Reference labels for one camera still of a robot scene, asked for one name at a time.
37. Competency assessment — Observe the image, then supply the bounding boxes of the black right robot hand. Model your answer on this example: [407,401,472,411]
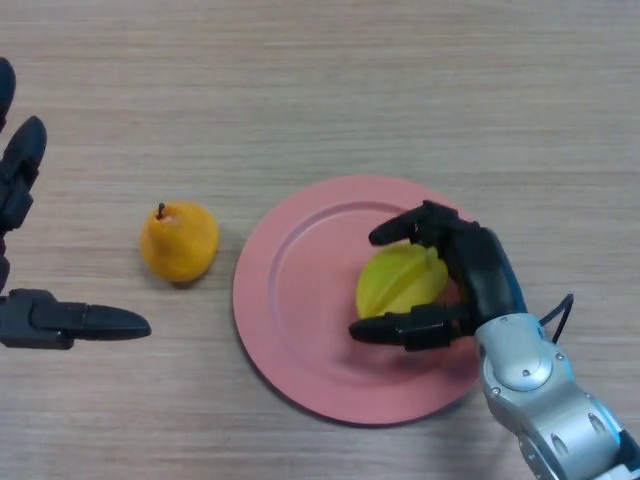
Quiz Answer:
[348,199,530,353]

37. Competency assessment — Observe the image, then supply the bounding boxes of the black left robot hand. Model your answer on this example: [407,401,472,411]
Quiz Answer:
[0,57,152,351]

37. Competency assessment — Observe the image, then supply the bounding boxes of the yellow starfruit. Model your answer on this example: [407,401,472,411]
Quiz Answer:
[355,243,450,320]

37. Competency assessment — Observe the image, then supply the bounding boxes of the pink round plate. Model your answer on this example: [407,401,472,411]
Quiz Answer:
[232,174,507,427]

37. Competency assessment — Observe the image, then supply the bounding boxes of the orange yellow pear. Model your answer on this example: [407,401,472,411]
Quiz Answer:
[138,200,221,284]

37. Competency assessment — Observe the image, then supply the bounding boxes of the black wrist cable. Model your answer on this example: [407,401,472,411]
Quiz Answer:
[538,293,576,346]

